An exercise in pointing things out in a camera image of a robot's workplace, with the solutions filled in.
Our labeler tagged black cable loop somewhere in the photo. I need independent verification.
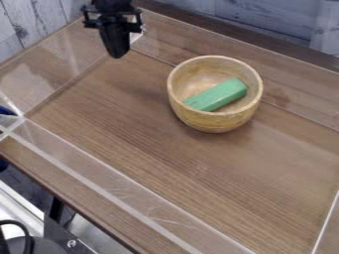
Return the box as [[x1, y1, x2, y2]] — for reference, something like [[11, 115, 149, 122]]
[[0, 219, 38, 254]]

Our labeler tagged light wooden bowl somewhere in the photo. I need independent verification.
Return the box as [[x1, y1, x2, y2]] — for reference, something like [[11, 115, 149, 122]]
[[167, 56, 263, 133]]

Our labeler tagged green rectangular block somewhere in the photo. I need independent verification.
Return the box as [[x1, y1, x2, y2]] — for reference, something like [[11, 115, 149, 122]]
[[185, 77, 249, 112]]

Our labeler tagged black table leg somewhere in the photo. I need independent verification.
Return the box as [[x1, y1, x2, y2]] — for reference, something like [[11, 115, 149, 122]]
[[50, 197, 66, 223]]

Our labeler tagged black metal bracket with bolt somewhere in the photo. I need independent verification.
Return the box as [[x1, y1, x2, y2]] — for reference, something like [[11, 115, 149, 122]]
[[45, 216, 98, 254]]

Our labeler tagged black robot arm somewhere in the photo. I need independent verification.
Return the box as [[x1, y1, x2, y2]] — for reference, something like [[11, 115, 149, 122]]
[[82, 0, 143, 59]]

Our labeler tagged clear acrylic tray enclosure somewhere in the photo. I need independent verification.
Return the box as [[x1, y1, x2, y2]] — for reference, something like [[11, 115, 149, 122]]
[[0, 1, 339, 254]]

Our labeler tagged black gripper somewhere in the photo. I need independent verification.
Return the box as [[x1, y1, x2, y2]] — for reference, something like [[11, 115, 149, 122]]
[[82, 5, 143, 59]]

